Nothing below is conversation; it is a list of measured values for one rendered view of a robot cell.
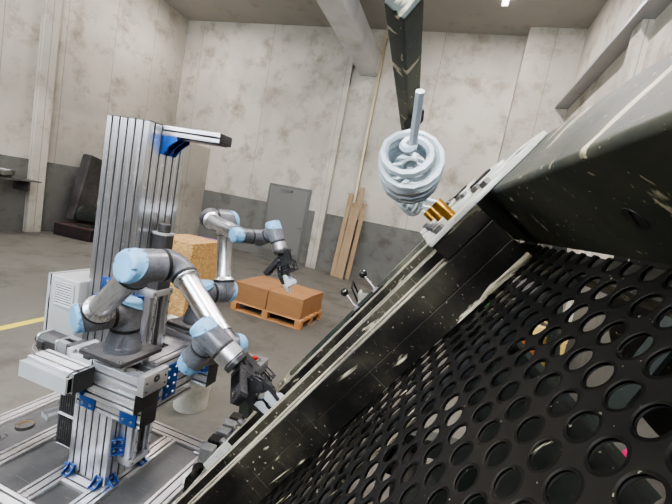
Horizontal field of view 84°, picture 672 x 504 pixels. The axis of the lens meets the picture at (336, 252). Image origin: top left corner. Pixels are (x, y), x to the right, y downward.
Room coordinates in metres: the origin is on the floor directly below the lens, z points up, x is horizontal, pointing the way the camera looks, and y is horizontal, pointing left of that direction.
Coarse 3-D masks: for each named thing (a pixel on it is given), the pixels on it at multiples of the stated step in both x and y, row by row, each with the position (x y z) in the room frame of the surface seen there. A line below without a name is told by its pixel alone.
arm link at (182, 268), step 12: (180, 264) 1.29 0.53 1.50; (192, 264) 1.33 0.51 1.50; (180, 276) 1.27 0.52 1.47; (192, 276) 1.29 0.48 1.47; (180, 288) 1.27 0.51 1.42; (192, 288) 1.25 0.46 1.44; (204, 288) 1.28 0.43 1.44; (192, 300) 1.23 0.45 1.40; (204, 300) 1.23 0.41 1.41; (204, 312) 1.20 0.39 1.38; (216, 312) 1.21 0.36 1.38; (228, 324) 1.20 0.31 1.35; (240, 336) 1.18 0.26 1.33
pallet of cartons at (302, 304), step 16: (240, 288) 5.47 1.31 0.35; (256, 288) 5.39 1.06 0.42; (272, 288) 5.47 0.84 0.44; (304, 288) 5.86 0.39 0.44; (256, 304) 5.37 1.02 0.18; (272, 304) 5.28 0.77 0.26; (288, 304) 5.21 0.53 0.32; (304, 304) 5.21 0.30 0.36; (320, 304) 5.83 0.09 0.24; (272, 320) 5.27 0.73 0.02; (304, 320) 5.24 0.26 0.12
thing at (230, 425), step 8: (232, 416) 1.62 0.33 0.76; (240, 416) 1.63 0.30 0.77; (224, 424) 1.56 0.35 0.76; (232, 424) 1.56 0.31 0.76; (216, 432) 1.50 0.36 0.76; (224, 432) 1.50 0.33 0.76; (232, 432) 1.55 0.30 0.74; (208, 440) 1.44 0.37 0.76; (216, 440) 1.44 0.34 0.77; (200, 448) 1.37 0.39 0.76; (208, 448) 1.38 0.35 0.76; (216, 448) 1.40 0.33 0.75; (200, 456) 1.37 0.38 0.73; (208, 456) 1.37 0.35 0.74; (200, 464) 1.26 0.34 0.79; (192, 472) 1.23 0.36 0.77; (200, 472) 1.24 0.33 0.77; (184, 480) 1.24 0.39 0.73; (192, 480) 1.22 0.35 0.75; (184, 488) 1.22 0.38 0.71
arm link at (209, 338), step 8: (200, 320) 1.01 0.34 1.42; (208, 320) 1.02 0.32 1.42; (192, 328) 1.00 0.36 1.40; (200, 328) 1.00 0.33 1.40; (208, 328) 1.00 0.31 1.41; (216, 328) 1.01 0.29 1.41; (192, 336) 1.01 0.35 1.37; (200, 336) 0.99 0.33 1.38; (208, 336) 0.99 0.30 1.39; (216, 336) 1.00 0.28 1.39; (224, 336) 1.01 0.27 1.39; (192, 344) 1.02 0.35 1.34; (200, 344) 1.00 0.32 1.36; (208, 344) 0.99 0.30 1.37; (216, 344) 0.99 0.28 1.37; (224, 344) 0.99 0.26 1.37; (200, 352) 1.00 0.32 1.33; (208, 352) 0.99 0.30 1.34; (216, 352) 0.98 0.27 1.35
